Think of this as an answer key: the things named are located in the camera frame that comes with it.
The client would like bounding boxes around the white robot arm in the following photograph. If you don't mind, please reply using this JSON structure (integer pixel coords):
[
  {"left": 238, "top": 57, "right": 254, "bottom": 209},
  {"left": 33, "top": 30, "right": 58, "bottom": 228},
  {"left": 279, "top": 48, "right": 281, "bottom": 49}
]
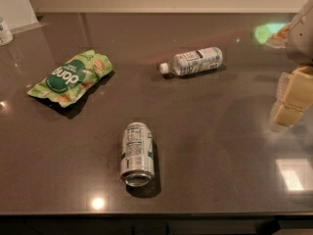
[{"left": 266, "top": 0, "right": 313, "bottom": 132}]

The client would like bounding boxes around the clear blue-label plastic bottle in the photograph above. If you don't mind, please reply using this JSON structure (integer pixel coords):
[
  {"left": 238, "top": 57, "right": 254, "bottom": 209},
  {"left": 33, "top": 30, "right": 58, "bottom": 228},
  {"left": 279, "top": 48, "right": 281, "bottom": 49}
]
[{"left": 159, "top": 47, "right": 223, "bottom": 76}]

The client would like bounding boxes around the green snack chip bag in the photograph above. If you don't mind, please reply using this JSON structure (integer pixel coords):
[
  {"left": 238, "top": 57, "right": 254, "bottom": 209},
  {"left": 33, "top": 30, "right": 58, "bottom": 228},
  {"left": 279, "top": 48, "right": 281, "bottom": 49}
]
[{"left": 27, "top": 50, "right": 112, "bottom": 108}]

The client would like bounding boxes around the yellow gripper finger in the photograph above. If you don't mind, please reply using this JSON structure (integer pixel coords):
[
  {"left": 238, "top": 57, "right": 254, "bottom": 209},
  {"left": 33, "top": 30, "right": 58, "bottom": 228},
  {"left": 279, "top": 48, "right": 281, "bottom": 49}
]
[{"left": 269, "top": 66, "right": 313, "bottom": 130}]

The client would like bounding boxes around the silver green soda can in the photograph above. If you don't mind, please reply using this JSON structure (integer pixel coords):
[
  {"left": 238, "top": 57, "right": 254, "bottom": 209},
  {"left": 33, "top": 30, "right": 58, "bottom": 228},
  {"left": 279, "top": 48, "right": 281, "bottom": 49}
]
[{"left": 120, "top": 122, "right": 155, "bottom": 187}]

